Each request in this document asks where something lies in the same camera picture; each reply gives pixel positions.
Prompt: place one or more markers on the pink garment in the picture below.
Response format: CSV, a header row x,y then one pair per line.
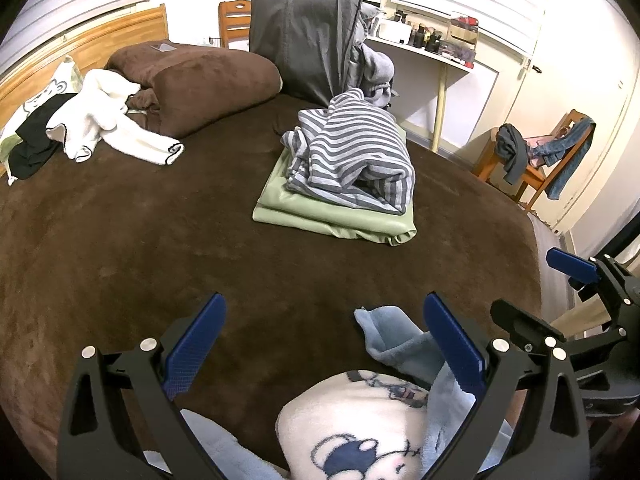
x,y
537,150

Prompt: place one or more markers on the wooden chair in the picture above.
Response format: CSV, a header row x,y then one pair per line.
x,y
535,175
235,25

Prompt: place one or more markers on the grey striped hoodie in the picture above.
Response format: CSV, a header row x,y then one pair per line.
x,y
360,150

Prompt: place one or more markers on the dark grey garment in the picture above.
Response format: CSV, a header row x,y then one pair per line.
x,y
512,152

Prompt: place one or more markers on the white case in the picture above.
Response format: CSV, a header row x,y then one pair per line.
x,y
392,30

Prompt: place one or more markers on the black garment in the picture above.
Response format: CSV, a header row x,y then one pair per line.
x,y
35,135

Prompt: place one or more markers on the row of cosmetic bottles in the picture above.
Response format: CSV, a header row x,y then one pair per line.
x,y
427,40

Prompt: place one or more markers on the white fleece garment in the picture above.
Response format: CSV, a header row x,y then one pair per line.
x,y
100,115

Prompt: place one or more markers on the dark grey cushion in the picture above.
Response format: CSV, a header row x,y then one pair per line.
x,y
300,35

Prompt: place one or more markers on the white desk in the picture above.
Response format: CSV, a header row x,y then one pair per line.
x,y
430,57

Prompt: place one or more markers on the wooden headboard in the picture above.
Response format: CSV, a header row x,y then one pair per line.
x,y
100,40

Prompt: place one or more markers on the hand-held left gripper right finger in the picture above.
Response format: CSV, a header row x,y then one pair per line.
x,y
455,345

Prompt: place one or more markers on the denim jacket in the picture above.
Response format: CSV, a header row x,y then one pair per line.
x,y
570,155

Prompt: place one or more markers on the light blue fleece robe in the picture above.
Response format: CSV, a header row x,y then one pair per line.
x,y
400,345

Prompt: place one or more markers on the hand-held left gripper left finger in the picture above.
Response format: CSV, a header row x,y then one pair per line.
x,y
195,345

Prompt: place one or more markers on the monkey print pillow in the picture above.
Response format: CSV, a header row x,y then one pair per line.
x,y
45,92

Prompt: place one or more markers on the brown folded duvet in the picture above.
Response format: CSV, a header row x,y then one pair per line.
x,y
210,80

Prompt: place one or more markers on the white printed fleece top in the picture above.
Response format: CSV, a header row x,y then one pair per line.
x,y
340,420

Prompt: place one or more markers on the green folded garment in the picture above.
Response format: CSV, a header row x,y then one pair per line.
x,y
320,215

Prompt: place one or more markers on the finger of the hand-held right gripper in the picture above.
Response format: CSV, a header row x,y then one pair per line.
x,y
525,325
572,266

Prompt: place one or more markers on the transparent organizer box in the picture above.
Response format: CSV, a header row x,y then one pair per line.
x,y
465,30

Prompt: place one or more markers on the grey-blue crumpled garment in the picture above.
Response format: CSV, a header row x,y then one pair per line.
x,y
375,65

